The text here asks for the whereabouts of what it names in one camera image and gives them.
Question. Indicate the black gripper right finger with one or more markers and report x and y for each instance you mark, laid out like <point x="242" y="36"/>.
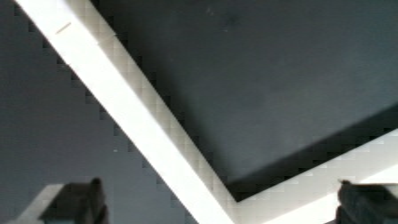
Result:
<point x="368" y="203"/>

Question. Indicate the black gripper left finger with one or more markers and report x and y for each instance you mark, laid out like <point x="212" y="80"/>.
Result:
<point x="79" y="207"/>

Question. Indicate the white obstacle fence frame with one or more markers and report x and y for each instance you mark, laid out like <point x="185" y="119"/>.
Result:
<point x="297" y="202"/>

